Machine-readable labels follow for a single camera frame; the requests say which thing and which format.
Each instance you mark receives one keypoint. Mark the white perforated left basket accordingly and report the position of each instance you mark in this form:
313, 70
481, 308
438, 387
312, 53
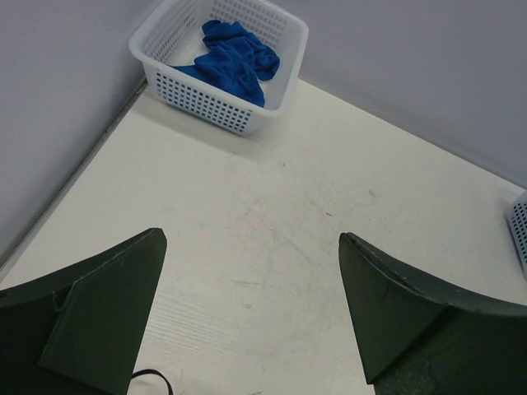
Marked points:
172, 36

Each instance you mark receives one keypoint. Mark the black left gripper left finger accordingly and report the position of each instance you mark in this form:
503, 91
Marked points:
78, 330

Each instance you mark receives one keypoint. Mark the white perforated basket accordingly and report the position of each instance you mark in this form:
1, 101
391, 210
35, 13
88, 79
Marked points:
516, 221
172, 36

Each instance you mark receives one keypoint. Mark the crumpled blue towels in basket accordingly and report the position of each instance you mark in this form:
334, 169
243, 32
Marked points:
236, 62

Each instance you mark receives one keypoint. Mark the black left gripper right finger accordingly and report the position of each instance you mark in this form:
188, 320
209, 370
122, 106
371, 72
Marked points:
418, 334

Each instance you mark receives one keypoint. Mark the white perforated right basket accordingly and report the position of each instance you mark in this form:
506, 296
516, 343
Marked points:
516, 221

